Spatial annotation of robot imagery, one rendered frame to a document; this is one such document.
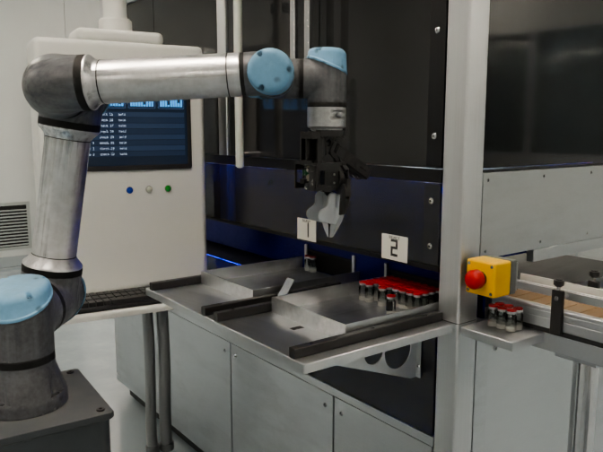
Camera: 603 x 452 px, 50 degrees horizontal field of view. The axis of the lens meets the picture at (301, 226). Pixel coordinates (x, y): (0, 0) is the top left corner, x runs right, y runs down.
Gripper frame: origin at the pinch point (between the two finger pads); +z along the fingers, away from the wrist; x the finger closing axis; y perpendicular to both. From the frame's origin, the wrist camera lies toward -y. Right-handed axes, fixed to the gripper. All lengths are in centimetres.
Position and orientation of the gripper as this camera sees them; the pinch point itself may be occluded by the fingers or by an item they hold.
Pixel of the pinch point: (333, 230)
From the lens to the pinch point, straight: 129.5
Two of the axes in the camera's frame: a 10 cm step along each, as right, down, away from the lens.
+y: -7.9, 0.8, -6.0
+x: 6.1, 1.2, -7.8
